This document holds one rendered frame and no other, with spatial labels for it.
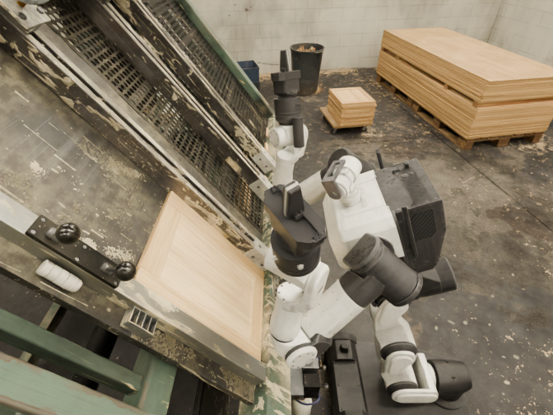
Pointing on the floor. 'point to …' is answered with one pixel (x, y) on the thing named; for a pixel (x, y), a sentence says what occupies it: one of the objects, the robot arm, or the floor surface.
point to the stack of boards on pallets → (467, 86)
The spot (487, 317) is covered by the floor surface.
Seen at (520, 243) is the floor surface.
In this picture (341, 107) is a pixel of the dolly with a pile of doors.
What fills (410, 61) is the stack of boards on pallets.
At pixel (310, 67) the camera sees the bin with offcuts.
